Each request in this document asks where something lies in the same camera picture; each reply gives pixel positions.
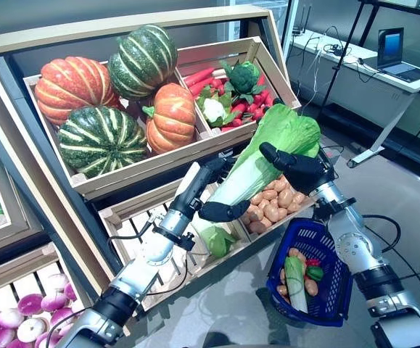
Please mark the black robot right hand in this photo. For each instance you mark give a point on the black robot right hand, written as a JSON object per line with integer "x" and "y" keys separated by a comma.
{"x": 307, "y": 174}

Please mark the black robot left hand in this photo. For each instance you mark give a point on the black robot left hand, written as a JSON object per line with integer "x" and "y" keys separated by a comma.
{"x": 189, "y": 192}

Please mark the blue plastic shopping basket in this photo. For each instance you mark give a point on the blue plastic shopping basket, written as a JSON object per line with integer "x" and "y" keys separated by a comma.
{"x": 278, "y": 253}

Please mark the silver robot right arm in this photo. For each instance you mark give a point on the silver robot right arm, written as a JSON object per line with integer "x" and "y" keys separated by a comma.
{"x": 354, "y": 246}

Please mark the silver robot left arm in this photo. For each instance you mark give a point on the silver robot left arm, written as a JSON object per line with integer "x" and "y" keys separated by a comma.
{"x": 148, "y": 253}

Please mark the brown potato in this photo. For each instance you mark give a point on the brown potato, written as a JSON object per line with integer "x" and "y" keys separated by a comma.
{"x": 257, "y": 214}
{"x": 282, "y": 213}
{"x": 298, "y": 198}
{"x": 311, "y": 286}
{"x": 257, "y": 198}
{"x": 257, "y": 227}
{"x": 296, "y": 253}
{"x": 269, "y": 194}
{"x": 282, "y": 290}
{"x": 246, "y": 220}
{"x": 293, "y": 207}
{"x": 286, "y": 197}
{"x": 271, "y": 212}

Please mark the large wooden slat crate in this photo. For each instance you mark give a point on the large wooden slat crate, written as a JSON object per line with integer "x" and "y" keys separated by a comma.
{"x": 133, "y": 170}

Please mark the small orange pumpkin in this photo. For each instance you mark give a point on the small orange pumpkin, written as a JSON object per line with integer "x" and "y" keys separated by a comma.
{"x": 171, "y": 119}

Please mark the small red radish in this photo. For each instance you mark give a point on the small red radish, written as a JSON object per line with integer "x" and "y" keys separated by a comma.
{"x": 264, "y": 97}
{"x": 239, "y": 108}
{"x": 261, "y": 80}
{"x": 235, "y": 122}
{"x": 258, "y": 114}

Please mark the white cauliflower with leaves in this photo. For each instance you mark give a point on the white cauliflower with leaves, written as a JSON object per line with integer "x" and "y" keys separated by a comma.
{"x": 213, "y": 108}

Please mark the red bell pepper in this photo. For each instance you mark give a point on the red bell pepper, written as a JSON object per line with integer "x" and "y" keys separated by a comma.
{"x": 313, "y": 261}

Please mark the white office desk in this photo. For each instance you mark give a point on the white office desk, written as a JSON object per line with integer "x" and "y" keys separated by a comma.
{"x": 358, "y": 94}

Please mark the green striped pumpkin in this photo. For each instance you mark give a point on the green striped pumpkin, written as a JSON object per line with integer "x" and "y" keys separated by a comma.
{"x": 142, "y": 61}
{"x": 101, "y": 141}

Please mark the long red carrot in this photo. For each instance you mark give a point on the long red carrot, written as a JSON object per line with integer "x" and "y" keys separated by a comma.
{"x": 201, "y": 87}
{"x": 198, "y": 77}

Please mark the green broccoli head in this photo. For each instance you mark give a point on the green broccoli head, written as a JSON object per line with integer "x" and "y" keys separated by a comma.
{"x": 244, "y": 77}

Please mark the black router with antennas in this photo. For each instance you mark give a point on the black router with antennas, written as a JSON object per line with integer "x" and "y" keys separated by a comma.
{"x": 296, "y": 32}

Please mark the open grey laptop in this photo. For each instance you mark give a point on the open grey laptop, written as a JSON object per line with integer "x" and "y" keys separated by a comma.
{"x": 391, "y": 45}

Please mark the purple white turnip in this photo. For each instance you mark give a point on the purple white turnip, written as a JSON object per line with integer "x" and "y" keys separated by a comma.
{"x": 10, "y": 318}
{"x": 44, "y": 339}
{"x": 70, "y": 291}
{"x": 58, "y": 282}
{"x": 30, "y": 303}
{"x": 53, "y": 301}
{"x": 0, "y": 337}
{"x": 31, "y": 329}
{"x": 61, "y": 317}

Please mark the large orange ribbed pumpkin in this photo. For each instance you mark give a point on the large orange ribbed pumpkin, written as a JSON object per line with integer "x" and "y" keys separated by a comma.
{"x": 73, "y": 87}

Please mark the wooden produce display shelf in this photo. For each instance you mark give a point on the wooden produce display shelf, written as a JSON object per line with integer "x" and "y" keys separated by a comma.
{"x": 122, "y": 29}
{"x": 21, "y": 237}

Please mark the black metal rack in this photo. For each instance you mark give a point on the black metal rack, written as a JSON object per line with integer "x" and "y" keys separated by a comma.
{"x": 394, "y": 5}

